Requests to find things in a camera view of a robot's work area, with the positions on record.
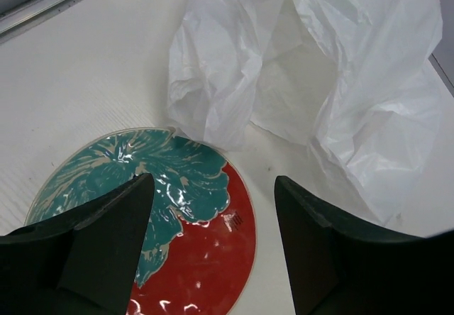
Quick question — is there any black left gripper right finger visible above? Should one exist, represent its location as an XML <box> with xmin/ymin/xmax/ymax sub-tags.
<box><xmin>274</xmin><ymin>176</ymin><xmax>453</xmax><ymax>314</ymax></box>

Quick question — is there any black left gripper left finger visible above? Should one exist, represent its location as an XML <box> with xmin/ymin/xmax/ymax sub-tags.
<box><xmin>1</xmin><ymin>174</ymin><xmax>155</xmax><ymax>314</ymax></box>

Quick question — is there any white plastic bag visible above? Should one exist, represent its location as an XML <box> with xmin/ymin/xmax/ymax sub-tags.
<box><xmin>167</xmin><ymin>0</ymin><xmax>443</xmax><ymax>226</ymax></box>

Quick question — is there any red and teal plate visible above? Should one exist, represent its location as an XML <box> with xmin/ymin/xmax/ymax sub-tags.
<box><xmin>26</xmin><ymin>128</ymin><xmax>256</xmax><ymax>314</ymax></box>

